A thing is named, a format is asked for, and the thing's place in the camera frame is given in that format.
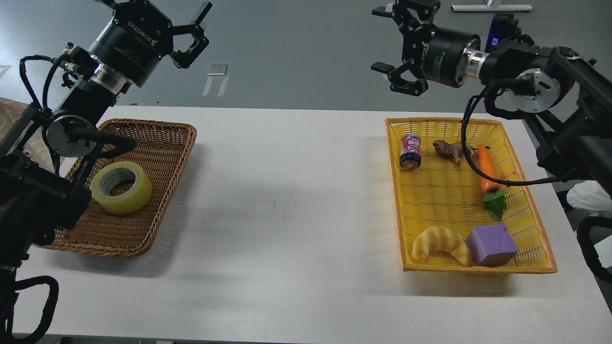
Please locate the yellow plastic basket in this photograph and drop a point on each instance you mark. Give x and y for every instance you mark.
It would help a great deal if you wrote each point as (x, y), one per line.
(440, 193)

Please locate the yellow tape roll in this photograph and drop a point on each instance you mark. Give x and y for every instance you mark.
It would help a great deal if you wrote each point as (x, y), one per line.
(121, 188)

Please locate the brown wicker basket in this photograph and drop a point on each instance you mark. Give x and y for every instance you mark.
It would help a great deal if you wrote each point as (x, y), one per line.
(162, 151)

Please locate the toy croissant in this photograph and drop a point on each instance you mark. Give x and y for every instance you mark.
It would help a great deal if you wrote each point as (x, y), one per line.
(440, 239)

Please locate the person in white clothes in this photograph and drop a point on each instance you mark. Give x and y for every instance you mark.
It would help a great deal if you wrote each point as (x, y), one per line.
(588, 196)

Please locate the orange toy carrot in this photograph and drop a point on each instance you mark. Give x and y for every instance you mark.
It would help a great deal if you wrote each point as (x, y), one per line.
(494, 194)

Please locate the white metal stand base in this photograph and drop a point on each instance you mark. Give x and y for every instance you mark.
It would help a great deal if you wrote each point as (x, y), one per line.
(492, 8)

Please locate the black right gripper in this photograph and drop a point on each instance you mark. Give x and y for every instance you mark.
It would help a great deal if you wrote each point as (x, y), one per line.
(429, 52)

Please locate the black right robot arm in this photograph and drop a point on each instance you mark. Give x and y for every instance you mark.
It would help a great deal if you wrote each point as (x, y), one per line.
(563, 100)

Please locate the beige checked cloth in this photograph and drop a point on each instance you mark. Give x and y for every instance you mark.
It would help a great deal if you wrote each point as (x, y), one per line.
(12, 112)

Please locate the purple foam cube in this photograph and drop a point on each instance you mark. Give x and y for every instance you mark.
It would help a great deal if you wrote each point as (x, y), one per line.
(491, 245)

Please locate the small red jam jar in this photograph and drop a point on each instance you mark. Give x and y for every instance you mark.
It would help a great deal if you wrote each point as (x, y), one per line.
(410, 152)

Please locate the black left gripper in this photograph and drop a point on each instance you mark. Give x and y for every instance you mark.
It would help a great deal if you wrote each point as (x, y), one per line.
(139, 36)

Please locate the brown toy lion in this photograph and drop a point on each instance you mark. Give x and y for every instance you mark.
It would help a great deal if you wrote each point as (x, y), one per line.
(453, 152)

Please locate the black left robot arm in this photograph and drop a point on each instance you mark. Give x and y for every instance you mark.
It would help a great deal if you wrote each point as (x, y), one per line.
(70, 94)

